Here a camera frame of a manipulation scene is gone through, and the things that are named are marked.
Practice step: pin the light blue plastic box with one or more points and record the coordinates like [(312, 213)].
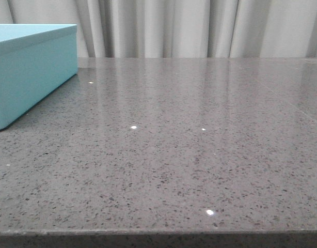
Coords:
[(35, 59)]

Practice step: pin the white pleated curtain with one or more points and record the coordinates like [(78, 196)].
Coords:
[(191, 29)]

